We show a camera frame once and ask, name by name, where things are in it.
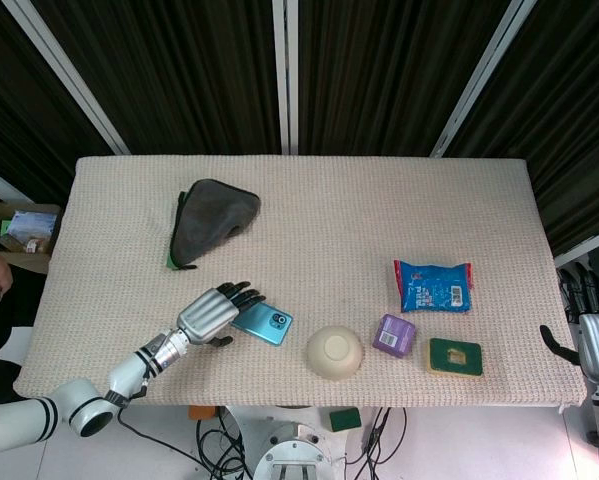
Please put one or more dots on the purple small box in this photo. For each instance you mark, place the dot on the purple small box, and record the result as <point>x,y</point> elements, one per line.
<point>393,335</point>

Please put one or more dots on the blue smartphone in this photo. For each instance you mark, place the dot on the blue smartphone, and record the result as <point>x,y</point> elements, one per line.
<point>264,325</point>

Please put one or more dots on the white frame post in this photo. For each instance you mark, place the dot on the white frame post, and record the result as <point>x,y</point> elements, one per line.
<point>74,75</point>
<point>484,75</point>
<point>285,75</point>

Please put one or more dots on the beige upturned bowl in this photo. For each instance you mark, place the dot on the beige upturned bowl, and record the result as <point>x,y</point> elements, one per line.
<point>335,352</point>

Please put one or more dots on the green yellow sponge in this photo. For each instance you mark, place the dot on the green yellow sponge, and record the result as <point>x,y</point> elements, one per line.
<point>455,356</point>

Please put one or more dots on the green sponge block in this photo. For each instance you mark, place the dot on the green sponge block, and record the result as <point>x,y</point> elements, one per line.
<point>344,419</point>

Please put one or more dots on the blue snack packet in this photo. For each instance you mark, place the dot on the blue snack packet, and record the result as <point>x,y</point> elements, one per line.
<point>433,287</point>

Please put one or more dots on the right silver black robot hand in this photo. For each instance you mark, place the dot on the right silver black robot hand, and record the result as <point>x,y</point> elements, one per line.
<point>591,325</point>

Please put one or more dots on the orange small object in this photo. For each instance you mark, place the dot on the orange small object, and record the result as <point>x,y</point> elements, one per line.
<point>202,412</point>

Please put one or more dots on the grey folded cloth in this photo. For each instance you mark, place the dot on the grey folded cloth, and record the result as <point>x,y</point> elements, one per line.
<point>206,220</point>

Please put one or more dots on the cardboard box with items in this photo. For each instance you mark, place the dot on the cardboard box with items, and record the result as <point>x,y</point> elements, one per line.
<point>19,232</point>

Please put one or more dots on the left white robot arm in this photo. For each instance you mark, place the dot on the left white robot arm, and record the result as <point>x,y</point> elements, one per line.
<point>79,400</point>

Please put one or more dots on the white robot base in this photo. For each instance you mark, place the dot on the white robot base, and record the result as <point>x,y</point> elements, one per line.
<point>299,450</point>

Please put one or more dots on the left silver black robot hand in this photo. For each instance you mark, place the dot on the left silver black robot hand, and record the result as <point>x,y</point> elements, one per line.
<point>206,313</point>

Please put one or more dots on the beige woven table mat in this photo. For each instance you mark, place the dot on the beige woven table mat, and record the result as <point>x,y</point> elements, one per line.
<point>299,280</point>

